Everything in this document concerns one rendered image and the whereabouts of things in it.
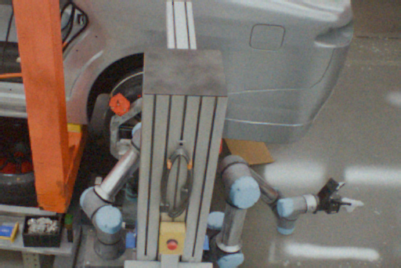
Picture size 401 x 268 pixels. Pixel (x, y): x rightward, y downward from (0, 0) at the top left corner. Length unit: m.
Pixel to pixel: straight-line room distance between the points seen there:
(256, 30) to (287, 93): 0.44
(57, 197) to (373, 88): 3.33
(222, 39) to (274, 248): 1.54
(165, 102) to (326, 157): 3.12
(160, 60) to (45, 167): 1.44
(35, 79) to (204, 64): 1.13
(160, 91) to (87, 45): 1.58
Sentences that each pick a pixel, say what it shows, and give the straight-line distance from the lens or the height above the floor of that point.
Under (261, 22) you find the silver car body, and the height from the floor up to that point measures 1.55.
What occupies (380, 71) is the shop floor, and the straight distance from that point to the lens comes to 5.89.
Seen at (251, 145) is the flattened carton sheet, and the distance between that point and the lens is 4.65.
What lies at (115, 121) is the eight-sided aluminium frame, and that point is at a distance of 3.22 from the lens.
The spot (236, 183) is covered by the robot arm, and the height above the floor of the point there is 1.45.
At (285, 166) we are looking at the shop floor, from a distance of 4.55.
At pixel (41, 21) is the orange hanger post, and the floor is 1.76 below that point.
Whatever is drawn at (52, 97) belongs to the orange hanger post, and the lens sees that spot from 2.80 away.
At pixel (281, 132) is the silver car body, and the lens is 3.52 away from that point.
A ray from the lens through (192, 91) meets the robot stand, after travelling 1.72.
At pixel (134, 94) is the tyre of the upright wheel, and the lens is 3.19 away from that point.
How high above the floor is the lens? 3.05
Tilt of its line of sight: 42 degrees down
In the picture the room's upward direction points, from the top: 3 degrees clockwise
